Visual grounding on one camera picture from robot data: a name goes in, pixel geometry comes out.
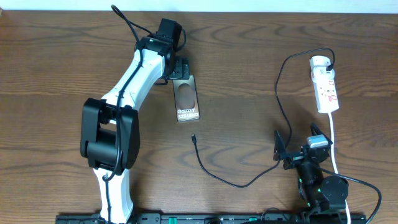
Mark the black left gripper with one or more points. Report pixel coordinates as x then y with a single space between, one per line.
181 68

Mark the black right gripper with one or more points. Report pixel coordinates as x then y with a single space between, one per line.
293 159

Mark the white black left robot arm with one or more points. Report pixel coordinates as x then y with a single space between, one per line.
110 138

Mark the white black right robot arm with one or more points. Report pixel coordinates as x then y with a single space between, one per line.
323 194

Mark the white power strip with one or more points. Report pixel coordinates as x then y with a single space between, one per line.
325 90

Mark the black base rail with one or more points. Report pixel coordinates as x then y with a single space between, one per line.
268 217

